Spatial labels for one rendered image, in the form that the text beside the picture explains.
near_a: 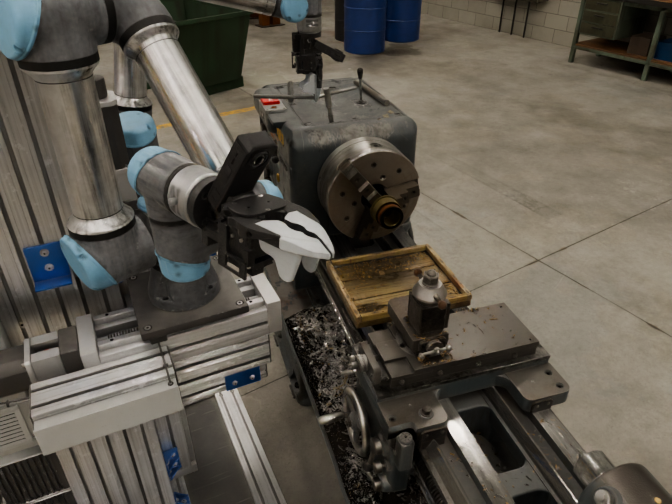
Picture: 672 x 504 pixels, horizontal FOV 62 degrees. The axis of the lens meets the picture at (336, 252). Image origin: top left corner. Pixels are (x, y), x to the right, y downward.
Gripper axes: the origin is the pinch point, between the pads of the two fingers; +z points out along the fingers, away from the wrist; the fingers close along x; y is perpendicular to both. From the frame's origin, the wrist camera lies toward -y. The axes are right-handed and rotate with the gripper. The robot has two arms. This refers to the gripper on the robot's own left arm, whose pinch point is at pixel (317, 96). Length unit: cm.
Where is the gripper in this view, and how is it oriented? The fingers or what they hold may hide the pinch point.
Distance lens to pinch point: 185.9
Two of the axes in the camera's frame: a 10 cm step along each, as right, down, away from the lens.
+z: 0.0, 8.4, 5.4
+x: 3.0, 5.2, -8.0
